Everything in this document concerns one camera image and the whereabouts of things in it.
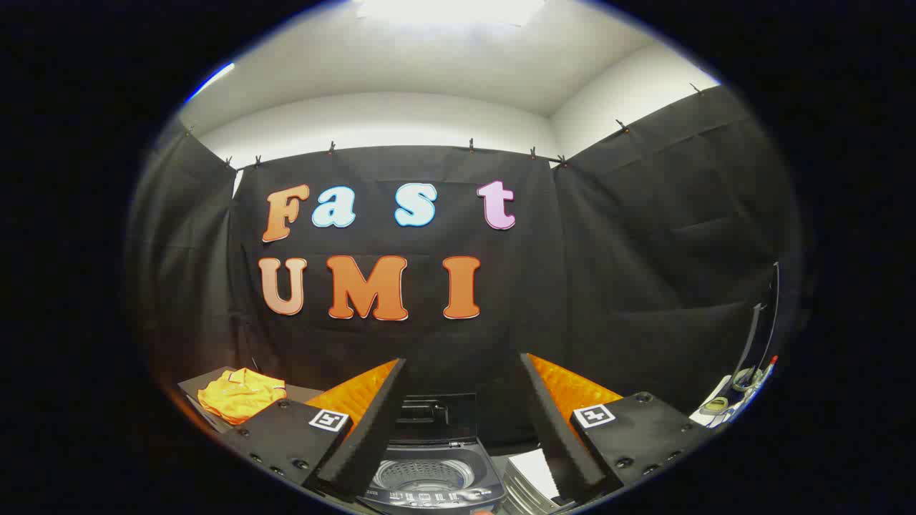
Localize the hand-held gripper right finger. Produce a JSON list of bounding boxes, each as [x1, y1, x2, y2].
[[519, 352, 716, 505]]

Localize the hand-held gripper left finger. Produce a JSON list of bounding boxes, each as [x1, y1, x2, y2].
[[218, 358, 409, 501]]

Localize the grey washing machine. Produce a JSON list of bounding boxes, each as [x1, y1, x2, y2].
[[358, 392, 510, 513]]

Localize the orange polo shirt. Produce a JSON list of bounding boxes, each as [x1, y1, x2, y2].
[[198, 368, 288, 426]]

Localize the white sheet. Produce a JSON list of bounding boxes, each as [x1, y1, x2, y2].
[[505, 449, 563, 513]]

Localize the pile of small tools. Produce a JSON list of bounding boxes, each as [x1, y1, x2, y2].
[[689, 355, 779, 428]]

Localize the grey side table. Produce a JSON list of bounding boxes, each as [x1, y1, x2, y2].
[[177, 366, 324, 434]]

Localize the row of small cloth clips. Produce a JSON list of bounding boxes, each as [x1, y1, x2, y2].
[[185, 82, 706, 172]]

